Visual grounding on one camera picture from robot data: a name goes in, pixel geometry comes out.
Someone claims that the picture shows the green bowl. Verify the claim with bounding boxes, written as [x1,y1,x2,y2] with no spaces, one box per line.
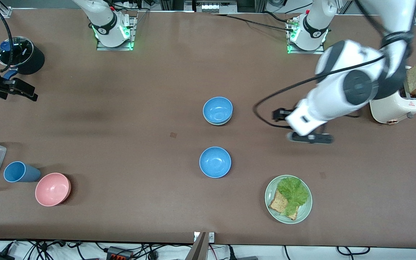
[204,116,233,126]

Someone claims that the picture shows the blue bowl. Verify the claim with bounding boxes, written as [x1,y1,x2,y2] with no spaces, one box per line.
[203,97,233,123]
[199,146,232,178]

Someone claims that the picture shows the pink bowl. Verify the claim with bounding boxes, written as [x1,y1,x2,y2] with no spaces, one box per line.
[35,173,72,207]

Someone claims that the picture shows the glass pot lid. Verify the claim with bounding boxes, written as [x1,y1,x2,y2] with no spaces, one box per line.
[0,36,34,67]

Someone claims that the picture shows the green lettuce leaf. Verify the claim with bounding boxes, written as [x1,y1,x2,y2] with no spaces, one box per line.
[277,177,309,216]

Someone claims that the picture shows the blue cup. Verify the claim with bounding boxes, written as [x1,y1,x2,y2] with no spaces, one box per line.
[3,161,42,183]

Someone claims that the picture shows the brown bread slice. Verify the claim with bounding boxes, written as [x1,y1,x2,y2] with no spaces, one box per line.
[269,190,299,221]

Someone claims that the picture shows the green plate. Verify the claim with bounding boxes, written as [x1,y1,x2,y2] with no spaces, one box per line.
[265,175,313,224]

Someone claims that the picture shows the cream white toaster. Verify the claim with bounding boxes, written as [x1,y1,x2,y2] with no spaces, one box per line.
[369,66,416,125]

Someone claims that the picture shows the grey power strip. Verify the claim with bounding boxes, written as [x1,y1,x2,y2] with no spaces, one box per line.
[194,0,237,13]

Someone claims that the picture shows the black orange power strip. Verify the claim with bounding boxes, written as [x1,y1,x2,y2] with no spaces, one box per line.
[107,247,133,260]

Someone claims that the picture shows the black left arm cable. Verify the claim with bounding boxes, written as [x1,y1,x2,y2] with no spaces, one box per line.
[253,32,412,129]

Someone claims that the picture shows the black pot blue handle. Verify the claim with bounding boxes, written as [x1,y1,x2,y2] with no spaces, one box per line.
[0,36,45,81]

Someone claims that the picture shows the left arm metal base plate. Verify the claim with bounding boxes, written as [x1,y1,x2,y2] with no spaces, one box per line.
[287,18,325,55]

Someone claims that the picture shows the black cable on table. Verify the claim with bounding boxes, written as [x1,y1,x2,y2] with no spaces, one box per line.
[212,12,295,32]

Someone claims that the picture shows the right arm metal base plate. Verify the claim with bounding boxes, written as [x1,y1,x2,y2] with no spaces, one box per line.
[96,16,137,51]

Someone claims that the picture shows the metal table edge bracket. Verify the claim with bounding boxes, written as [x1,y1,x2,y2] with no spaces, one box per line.
[194,232,216,243]

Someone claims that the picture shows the black looped floor cable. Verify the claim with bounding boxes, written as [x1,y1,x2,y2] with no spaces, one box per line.
[336,246,371,256]

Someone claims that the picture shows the dark camera mount pole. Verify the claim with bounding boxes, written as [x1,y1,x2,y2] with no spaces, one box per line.
[185,232,208,260]

